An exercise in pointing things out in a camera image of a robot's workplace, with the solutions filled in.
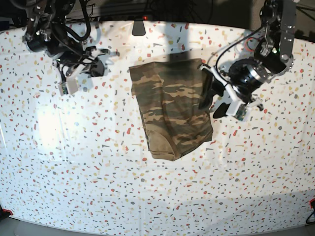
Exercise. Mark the orange clamp with cable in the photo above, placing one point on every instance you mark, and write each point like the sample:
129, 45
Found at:
311, 218

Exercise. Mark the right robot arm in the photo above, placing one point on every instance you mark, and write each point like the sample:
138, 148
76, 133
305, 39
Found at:
47, 31

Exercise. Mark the power strip with red light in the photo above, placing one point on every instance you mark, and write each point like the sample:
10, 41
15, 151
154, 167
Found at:
133, 17

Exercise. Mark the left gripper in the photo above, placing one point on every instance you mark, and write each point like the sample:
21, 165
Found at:
243, 78

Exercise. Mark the red black table clamp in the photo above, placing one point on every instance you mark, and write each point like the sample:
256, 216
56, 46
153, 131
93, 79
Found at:
5, 213

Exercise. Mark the camouflage T-shirt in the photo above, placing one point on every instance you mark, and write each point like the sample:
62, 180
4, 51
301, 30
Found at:
168, 96

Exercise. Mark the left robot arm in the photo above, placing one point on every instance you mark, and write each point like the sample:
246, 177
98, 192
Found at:
271, 58

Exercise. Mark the terrazzo pattern table cloth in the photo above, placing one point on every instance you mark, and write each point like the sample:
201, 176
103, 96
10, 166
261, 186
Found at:
81, 162

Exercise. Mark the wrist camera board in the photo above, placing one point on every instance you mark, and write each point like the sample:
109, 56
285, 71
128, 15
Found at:
68, 87
239, 111

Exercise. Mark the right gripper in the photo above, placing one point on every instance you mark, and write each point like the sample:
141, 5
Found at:
86, 61

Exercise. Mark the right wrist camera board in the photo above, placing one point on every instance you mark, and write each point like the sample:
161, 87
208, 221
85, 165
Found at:
68, 87

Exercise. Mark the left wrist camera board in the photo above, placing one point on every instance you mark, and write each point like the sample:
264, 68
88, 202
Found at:
239, 111

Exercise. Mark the grey camera mount base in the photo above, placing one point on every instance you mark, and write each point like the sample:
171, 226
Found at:
138, 28

